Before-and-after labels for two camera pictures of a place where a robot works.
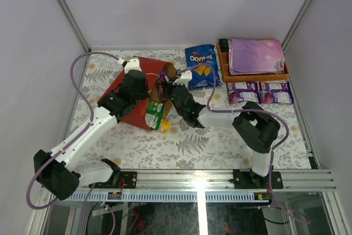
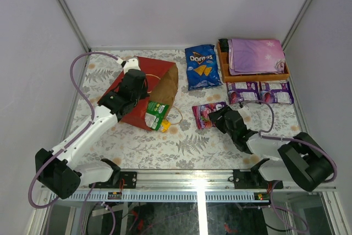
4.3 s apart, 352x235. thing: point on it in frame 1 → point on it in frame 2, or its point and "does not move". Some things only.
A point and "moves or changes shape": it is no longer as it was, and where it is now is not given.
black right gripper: (166, 92) → (215, 115)
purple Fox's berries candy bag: (163, 76) moves or changes shape
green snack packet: (154, 114) does not move
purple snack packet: (277, 92) does not move
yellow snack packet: (166, 124) does not move
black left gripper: (136, 78) does not move
